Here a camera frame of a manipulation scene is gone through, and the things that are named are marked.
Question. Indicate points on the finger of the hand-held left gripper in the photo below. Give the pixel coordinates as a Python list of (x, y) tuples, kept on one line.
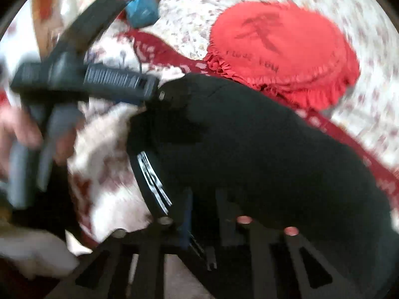
[(121, 81)]

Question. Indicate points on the black pants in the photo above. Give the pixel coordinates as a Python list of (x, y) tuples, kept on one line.
[(249, 146)]

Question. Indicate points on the person's left hand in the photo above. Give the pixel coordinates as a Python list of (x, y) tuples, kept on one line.
[(18, 130)]

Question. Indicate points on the blue bag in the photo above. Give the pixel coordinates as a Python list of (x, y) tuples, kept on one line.
[(143, 9)]

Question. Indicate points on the red and white floral blanket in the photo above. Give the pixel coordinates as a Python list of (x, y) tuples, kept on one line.
[(103, 174)]

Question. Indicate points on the white cloth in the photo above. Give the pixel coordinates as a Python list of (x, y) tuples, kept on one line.
[(34, 249)]

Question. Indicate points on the red heart-shaped ruffled pillow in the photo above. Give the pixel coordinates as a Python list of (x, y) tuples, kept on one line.
[(280, 53)]

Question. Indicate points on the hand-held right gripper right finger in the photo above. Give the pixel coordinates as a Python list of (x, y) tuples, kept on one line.
[(261, 255)]

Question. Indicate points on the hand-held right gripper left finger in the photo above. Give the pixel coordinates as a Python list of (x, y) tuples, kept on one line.
[(185, 224)]

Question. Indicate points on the white floral quilt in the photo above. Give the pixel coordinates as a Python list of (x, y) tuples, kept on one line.
[(193, 12)]

